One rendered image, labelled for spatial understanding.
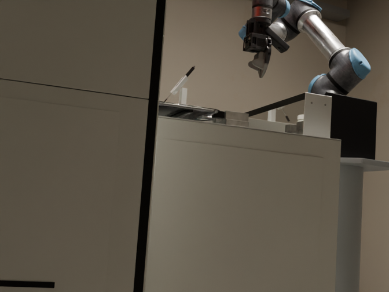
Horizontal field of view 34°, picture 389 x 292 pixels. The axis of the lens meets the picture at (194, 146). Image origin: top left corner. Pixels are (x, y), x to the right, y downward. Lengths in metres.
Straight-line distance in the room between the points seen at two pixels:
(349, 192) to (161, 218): 0.95
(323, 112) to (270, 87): 3.02
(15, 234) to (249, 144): 0.71
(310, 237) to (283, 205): 0.12
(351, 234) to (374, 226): 2.60
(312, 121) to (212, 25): 2.93
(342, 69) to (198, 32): 2.31
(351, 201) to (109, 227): 1.21
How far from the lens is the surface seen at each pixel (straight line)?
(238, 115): 2.02
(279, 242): 1.79
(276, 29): 2.70
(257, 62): 2.31
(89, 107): 1.42
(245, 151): 1.75
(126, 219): 1.42
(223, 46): 4.79
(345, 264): 2.39
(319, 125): 1.94
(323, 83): 2.56
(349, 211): 2.39
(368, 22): 5.39
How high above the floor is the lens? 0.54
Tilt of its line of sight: 7 degrees up
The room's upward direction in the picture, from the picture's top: 4 degrees clockwise
